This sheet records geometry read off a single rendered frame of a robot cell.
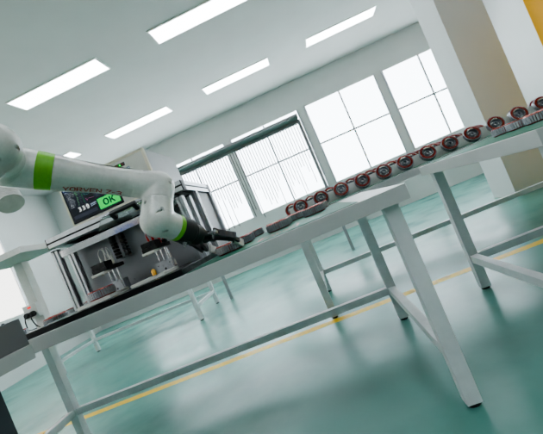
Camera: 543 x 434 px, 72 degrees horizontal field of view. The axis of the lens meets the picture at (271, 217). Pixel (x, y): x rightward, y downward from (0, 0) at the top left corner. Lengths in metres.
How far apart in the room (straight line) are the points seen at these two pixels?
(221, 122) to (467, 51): 5.08
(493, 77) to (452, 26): 0.70
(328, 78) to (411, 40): 1.79
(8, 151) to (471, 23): 4.50
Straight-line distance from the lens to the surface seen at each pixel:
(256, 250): 1.20
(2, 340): 1.27
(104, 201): 1.81
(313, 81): 8.24
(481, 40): 4.87
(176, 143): 8.45
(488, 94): 4.73
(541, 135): 1.27
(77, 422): 2.87
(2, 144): 1.12
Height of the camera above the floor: 0.80
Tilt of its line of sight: level
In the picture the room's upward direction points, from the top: 23 degrees counter-clockwise
